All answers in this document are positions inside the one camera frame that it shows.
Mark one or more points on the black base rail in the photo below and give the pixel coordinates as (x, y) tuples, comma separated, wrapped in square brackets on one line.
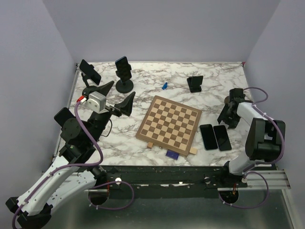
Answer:
[(154, 182)]

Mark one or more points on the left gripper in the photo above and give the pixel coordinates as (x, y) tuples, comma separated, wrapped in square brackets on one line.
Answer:
[(126, 106)]

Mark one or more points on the small black folding stand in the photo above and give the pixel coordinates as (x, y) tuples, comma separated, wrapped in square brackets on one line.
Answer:
[(194, 83)]

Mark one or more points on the dark blue card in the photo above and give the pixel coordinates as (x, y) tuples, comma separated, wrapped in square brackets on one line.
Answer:
[(172, 154)]

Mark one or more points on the black phone on left stand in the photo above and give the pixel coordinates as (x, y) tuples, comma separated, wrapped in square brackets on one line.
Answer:
[(63, 115)]

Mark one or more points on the dark phone on corner stand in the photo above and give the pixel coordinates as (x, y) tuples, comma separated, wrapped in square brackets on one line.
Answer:
[(88, 69)]

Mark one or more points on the wooden chessboard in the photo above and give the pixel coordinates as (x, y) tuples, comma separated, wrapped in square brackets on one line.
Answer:
[(170, 125)]

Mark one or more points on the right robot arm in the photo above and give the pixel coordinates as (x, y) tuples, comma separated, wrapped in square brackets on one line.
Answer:
[(265, 143)]

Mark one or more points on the black round-base phone stand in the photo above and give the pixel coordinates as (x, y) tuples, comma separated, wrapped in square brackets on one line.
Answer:
[(125, 87)]

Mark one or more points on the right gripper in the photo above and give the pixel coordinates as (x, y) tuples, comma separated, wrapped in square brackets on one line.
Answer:
[(233, 123)]

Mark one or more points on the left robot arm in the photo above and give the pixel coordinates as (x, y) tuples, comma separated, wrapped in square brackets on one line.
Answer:
[(77, 166)]

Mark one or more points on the black smartphone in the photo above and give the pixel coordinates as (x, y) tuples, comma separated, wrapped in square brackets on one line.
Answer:
[(222, 138), (208, 137)]

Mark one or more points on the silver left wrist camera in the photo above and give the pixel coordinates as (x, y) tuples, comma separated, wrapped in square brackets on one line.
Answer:
[(95, 102)]

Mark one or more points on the small blue plastic piece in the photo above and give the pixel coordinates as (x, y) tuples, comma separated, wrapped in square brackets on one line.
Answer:
[(165, 86)]

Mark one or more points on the black corner phone stand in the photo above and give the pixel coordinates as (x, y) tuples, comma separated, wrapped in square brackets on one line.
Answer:
[(87, 78)]

